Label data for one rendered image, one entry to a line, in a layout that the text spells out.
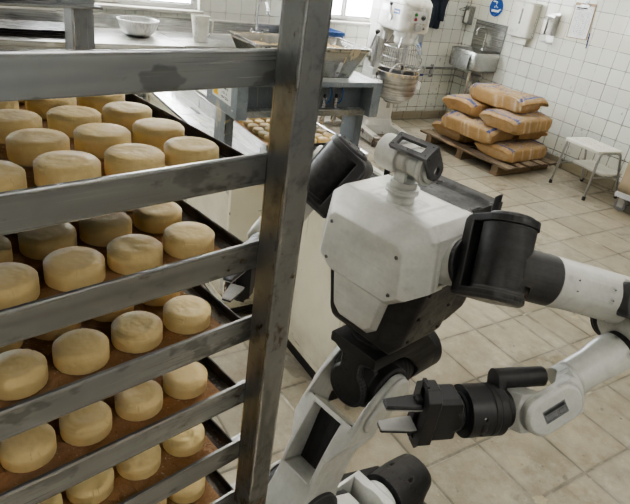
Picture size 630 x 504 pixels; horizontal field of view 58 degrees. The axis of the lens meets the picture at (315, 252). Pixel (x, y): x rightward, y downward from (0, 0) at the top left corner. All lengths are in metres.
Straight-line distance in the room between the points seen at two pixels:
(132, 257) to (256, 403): 0.23
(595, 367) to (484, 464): 1.42
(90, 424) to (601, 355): 0.83
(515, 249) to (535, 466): 1.67
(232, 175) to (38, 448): 0.31
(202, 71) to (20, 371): 0.30
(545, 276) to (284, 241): 0.57
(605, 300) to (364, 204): 0.44
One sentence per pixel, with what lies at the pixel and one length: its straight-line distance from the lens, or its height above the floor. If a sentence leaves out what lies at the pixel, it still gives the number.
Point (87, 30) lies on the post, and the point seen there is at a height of 1.55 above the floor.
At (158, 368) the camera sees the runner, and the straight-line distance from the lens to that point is 0.57.
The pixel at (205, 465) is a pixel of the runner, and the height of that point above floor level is 1.14.
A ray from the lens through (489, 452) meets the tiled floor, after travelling 2.53.
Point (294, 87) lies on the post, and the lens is 0.49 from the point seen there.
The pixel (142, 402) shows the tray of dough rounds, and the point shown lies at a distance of 0.65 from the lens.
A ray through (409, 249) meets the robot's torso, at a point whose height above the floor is 1.25.
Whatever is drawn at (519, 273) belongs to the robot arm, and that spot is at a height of 1.26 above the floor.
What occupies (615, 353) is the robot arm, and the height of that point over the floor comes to 1.14.
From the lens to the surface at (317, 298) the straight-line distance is 2.35.
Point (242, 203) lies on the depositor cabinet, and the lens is 2.57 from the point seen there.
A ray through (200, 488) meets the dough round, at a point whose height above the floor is 1.06.
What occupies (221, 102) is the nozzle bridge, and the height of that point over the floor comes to 1.05.
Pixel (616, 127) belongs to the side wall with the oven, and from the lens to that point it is 6.21.
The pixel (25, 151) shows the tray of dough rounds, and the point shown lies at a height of 1.51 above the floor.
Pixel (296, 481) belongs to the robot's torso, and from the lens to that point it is 1.35.
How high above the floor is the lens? 1.68
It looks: 28 degrees down
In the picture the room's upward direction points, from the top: 8 degrees clockwise
